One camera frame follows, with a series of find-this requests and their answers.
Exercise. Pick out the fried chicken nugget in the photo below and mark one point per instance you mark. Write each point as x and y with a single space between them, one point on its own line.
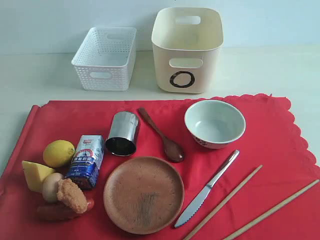
71 195

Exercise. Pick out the brown wooden spoon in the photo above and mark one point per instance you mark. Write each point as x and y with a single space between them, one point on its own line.
172 150

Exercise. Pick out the white ceramic bowl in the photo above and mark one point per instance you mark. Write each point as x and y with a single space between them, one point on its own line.
214 123

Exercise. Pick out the red scalloped table cloth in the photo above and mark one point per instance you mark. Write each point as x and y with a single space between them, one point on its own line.
271 143

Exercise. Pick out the shiny steel cup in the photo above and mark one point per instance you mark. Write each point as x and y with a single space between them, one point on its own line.
123 134

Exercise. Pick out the red sausage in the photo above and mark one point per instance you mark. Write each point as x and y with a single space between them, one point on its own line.
60 212

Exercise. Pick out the right wooden chopstick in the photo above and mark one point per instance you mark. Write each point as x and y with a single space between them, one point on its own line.
271 211

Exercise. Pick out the blue white milk carton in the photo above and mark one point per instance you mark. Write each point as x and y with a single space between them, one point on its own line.
86 162

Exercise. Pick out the yellow lemon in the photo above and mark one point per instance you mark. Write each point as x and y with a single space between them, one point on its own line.
58 153

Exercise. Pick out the brown wooden plate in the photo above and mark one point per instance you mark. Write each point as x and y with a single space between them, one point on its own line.
143 195

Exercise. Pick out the left wooden chopstick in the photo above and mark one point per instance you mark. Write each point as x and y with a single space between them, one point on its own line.
221 204

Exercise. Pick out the yellow cheese wedge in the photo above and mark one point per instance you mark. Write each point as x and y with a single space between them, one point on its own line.
35 174

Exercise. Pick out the white perforated plastic basket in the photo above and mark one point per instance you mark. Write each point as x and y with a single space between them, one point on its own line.
106 58

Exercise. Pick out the steel table knife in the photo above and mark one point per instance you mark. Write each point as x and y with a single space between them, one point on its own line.
199 199

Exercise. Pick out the cream plastic bin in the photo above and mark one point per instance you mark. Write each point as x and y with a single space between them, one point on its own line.
186 43

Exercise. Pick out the wooden chopstick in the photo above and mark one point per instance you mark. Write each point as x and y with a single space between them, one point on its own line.
271 211
221 204

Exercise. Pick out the brown egg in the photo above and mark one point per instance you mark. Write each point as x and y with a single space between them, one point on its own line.
50 187

